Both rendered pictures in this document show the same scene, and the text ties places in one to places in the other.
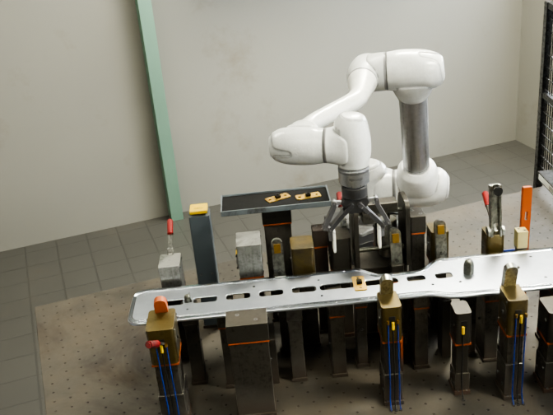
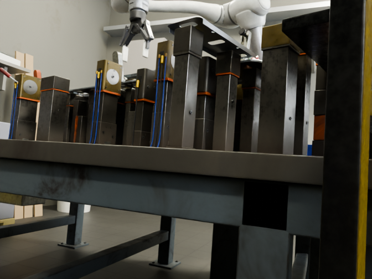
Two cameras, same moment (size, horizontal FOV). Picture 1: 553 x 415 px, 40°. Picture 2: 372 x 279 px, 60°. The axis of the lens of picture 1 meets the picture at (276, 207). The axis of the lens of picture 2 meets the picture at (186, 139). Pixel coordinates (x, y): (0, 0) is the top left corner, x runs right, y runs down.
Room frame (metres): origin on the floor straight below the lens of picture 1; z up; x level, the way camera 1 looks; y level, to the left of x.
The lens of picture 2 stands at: (1.11, -1.34, 0.68)
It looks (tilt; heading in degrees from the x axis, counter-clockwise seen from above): 4 degrees up; 40
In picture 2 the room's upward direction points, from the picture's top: 4 degrees clockwise
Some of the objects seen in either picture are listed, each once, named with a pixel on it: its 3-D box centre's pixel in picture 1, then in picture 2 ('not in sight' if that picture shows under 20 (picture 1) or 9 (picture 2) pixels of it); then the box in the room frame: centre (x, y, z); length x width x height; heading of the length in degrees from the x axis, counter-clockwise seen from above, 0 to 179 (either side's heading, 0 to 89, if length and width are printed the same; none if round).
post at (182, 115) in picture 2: not in sight; (184, 90); (1.68, -0.86, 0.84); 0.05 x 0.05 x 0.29; 1
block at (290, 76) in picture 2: not in sight; (278, 94); (1.93, -0.97, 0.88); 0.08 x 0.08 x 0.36; 1
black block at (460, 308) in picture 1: (461, 352); (141, 111); (1.87, -0.51, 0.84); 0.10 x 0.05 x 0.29; 1
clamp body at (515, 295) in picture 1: (512, 346); (165, 99); (1.83, -0.65, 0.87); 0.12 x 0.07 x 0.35; 1
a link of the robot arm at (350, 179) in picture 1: (354, 174); (138, 7); (2.05, -0.23, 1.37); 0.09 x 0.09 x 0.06
